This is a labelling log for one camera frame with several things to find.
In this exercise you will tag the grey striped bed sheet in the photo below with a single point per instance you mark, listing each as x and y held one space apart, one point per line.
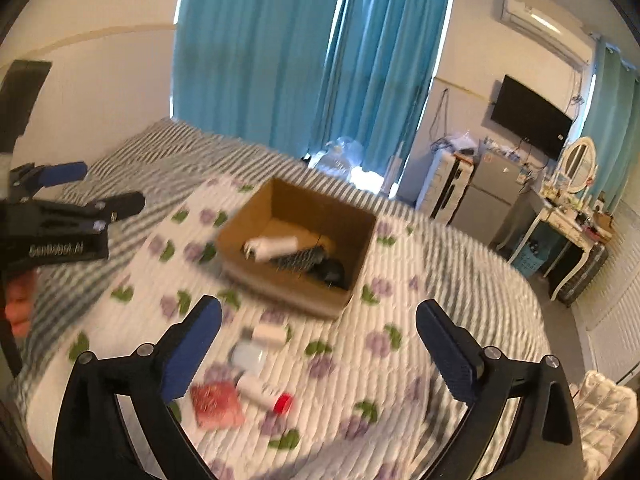
165 145

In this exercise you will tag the clear plastic bag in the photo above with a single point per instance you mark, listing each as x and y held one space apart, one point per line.
340 155

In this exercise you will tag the black rounded object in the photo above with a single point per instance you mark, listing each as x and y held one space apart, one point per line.
327 272

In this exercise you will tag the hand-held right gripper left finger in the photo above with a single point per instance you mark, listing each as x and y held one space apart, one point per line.
192 355

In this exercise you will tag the white drawer cabinet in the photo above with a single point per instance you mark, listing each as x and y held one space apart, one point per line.
437 185

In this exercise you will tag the black hairbrush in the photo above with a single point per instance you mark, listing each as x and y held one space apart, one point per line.
300 259

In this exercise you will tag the white tube with red cap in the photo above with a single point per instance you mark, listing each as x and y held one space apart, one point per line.
260 390

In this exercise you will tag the blue plastic basket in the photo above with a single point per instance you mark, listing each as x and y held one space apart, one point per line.
529 258

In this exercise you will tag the person's left hand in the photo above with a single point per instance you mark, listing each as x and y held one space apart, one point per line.
20 305

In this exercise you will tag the black wall television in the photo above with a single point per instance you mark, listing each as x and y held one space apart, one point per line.
532 115

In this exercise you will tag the white floral quilt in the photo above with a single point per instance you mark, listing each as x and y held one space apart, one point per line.
350 360

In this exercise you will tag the white bottle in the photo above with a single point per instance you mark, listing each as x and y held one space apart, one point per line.
272 247

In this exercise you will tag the blue curtain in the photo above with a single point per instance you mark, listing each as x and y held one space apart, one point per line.
385 75
250 60
612 120

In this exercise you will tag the white air conditioner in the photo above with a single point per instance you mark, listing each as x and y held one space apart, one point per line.
540 22

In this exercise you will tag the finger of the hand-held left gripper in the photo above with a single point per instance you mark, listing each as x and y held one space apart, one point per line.
62 172
120 205

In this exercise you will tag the light blue round container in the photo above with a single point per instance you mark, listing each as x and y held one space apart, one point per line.
248 357

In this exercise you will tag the white folded blanket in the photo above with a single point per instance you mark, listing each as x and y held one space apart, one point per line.
605 425

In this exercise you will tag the brown cardboard box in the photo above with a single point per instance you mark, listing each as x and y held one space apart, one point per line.
295 285

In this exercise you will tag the oval white mirror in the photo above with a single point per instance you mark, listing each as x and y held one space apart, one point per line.
579 162

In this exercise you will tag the pink red packet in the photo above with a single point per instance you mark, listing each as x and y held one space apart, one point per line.
215 404

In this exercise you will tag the dark suitcase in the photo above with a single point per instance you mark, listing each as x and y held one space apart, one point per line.
585 272

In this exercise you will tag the white dressing table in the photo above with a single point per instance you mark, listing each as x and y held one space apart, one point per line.
565 225

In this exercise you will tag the grey mini fridge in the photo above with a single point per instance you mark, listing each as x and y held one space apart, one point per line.
487 195

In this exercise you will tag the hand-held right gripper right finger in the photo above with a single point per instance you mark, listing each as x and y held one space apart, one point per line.
445 355

